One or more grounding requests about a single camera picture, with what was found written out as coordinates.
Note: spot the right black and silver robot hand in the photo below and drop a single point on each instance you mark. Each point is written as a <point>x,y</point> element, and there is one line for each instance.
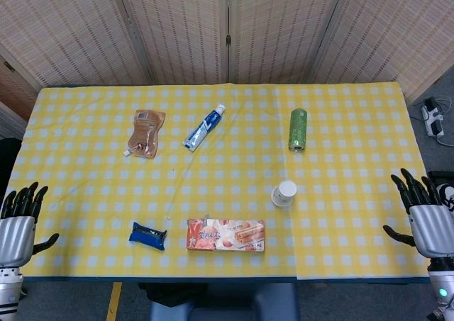
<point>431,229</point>

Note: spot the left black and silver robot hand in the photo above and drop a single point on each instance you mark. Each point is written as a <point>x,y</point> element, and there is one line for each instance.
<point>16,239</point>

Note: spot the white floral paper cup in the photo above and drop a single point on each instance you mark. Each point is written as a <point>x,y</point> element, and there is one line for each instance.
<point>286,190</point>

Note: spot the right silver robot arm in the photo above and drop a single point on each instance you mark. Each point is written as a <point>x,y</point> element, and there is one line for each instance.
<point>441,289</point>

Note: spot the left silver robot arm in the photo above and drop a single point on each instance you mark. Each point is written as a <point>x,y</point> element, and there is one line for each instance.
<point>9,289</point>

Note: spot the black bag with white print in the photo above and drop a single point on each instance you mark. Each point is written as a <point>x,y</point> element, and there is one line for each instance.
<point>443,190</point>

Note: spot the white power strip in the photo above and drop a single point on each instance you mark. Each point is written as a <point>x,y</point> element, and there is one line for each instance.
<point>432,117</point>

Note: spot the yellow floor tape strip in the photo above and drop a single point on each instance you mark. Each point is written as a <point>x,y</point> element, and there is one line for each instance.
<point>114,301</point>

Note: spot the blue snack packet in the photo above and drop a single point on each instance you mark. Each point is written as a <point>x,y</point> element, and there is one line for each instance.
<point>145,237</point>

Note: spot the brown wooden side panel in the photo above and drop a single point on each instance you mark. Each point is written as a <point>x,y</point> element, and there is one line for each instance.
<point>14,87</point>

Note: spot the brown spouted refill pouch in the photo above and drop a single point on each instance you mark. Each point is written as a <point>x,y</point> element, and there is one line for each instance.
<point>143,136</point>

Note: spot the green drink can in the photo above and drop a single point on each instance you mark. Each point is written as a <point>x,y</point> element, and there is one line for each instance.
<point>298,129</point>

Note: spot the woven folding screen panel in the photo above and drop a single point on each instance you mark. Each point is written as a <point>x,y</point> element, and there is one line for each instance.
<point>390,30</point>
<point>276,30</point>
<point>71,27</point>
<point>177,30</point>

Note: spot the orange egg roll box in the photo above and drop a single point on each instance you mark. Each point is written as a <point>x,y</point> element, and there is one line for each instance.
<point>227,236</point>

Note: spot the yellow white checked tablecloth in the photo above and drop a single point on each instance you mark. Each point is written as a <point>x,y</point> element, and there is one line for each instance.
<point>227,183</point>

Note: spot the blue white toothpaste tube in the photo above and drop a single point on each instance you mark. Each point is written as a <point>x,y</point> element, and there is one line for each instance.
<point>204,128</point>

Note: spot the metal screen hinge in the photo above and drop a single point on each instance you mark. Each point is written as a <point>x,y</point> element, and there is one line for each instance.
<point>228,39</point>

